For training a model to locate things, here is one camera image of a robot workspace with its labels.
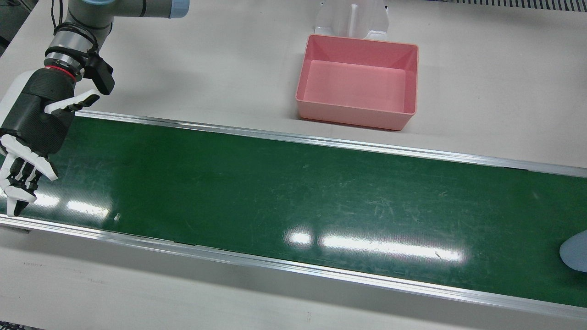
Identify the pink plastic box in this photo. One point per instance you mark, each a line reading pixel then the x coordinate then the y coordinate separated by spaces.
pixel 357 87

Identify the green conveyor belt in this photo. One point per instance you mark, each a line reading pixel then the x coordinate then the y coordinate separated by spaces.
pixel 275 192

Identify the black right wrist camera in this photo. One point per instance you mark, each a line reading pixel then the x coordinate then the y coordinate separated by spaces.
pixel 103 75

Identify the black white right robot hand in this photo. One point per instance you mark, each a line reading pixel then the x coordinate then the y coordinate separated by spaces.
pixel 41 119

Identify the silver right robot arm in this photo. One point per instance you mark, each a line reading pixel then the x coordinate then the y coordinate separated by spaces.
pixel 128 7

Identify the slotted metal grille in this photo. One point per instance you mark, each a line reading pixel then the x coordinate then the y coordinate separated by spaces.
pixel 527 3

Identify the light blue plastic cup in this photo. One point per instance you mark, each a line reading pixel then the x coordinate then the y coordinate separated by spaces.
pixel 575 252

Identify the white translucent plastic stand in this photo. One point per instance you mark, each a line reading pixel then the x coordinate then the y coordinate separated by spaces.
pixel 335 18

